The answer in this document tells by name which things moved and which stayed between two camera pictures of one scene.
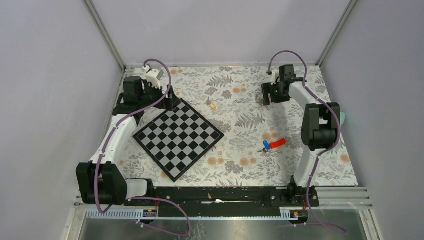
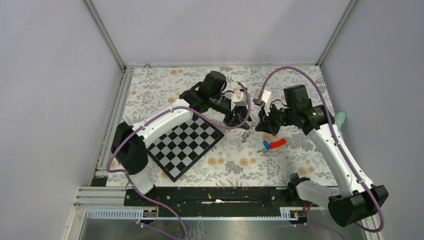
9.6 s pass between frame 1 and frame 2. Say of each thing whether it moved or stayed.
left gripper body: moved
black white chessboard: stayed
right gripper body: moved
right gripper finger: moved
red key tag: stayed
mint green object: stayed
